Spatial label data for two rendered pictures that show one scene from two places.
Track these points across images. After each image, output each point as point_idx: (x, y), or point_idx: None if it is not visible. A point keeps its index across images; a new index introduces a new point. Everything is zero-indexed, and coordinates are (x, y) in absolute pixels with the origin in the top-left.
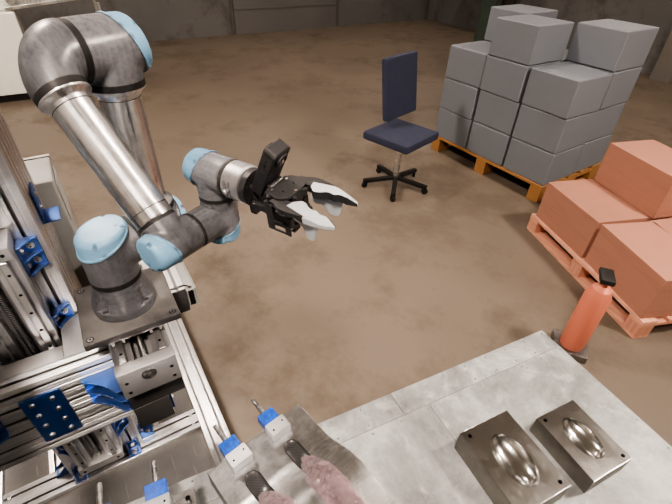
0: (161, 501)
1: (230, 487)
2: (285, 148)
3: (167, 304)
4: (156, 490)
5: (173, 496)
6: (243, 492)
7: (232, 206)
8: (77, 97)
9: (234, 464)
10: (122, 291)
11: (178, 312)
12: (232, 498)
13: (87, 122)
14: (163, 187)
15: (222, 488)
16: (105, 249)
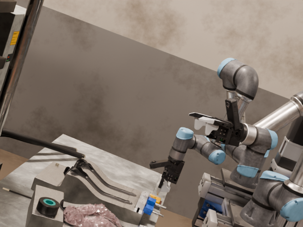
0: (143, 202)
1: (133, 226)
2: (229, 100)
3: (244, 224)
4: (149, 206)
5: (143, 211)
6: (127, 226)
7: (246, 152)
8: (291, 102)
9: (141, 225)
10: (250, 200)
11: (235, 222)
12: (127, 224)
13: (280, 107)
14: (299, 182)
15: (135, 225)
16: (262, 174)
